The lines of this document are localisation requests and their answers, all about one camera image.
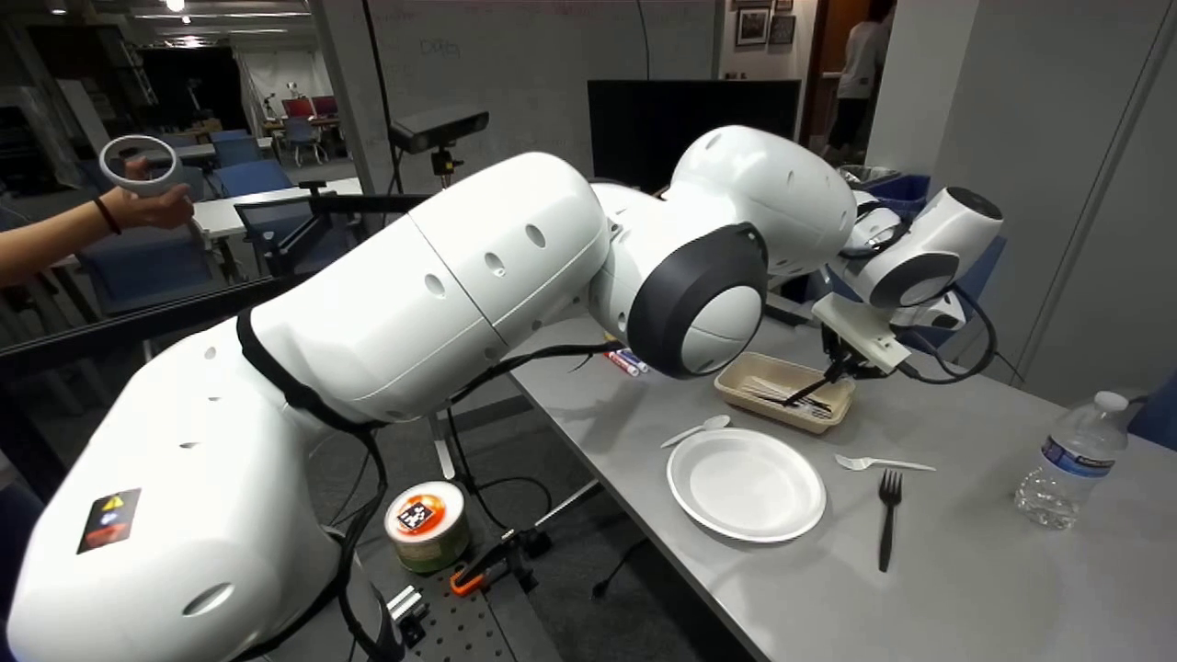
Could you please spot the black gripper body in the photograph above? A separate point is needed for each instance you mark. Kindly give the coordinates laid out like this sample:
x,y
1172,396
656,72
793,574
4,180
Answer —
x,y
839,364

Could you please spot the black plastic fork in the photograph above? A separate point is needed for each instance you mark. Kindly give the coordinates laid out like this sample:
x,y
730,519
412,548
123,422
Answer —
x,y
805,396
888,528

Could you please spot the white VR controller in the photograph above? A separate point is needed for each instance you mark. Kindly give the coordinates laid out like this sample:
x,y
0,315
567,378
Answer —
x,y
139,137

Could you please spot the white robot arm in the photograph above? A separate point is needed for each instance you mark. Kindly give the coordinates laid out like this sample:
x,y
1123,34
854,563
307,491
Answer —
x,y
465,268

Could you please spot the operator forearm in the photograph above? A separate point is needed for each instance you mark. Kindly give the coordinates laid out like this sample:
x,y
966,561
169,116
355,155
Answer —
x,y
48,240

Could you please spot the beige rectangular tray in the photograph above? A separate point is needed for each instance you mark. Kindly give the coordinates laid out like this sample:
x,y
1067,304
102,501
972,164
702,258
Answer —
x,y
754,378

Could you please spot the operator hand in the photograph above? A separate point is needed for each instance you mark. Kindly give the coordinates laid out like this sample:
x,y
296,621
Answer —
x,y
151,205

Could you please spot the white plastic fork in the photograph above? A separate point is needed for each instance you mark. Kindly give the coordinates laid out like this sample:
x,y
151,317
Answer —
x,y
884,463

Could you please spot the white paper plate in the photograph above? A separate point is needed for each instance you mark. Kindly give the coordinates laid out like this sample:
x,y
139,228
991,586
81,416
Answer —
x,y
744,483

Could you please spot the blue office chair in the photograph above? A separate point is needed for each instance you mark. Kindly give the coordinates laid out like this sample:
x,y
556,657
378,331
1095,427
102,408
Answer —
x,y
1161,408
991,277

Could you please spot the blue bin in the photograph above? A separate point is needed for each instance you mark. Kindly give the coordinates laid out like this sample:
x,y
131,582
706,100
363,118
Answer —
x,y
903,190

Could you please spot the red marker pen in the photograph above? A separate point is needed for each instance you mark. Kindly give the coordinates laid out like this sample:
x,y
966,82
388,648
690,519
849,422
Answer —
x,y
627,361

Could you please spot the clear plastic water bottle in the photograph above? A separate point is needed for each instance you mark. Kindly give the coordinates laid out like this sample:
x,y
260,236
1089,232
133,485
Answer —
x,y
1073,463

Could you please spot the person in white shirt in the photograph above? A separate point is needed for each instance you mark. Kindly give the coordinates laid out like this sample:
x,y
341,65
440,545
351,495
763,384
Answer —
x,y
867,73

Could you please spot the orange black clamp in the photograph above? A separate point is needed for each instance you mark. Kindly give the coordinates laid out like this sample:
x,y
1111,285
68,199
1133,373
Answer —
x,y
471,574

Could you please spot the black perforated mounting board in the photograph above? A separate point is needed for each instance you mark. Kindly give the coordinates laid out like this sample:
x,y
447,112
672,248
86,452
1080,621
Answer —
x,y
489,628

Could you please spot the silver metal fitting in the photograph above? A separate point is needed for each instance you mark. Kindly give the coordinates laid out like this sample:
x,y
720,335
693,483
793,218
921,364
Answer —
x,y
405,604

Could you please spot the black boom stand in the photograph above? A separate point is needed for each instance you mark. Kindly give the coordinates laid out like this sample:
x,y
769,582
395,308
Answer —
x,y
363,203

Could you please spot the dark blue background chair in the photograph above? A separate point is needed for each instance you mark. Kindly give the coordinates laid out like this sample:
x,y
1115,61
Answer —
x,y
140,262
277,226
253,172

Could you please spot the white background table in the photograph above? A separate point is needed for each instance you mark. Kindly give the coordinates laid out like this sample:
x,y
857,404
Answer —
x,y
227,218

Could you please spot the black camera on tripod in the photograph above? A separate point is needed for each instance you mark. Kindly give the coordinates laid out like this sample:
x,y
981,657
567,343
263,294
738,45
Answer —
x,y
435,126

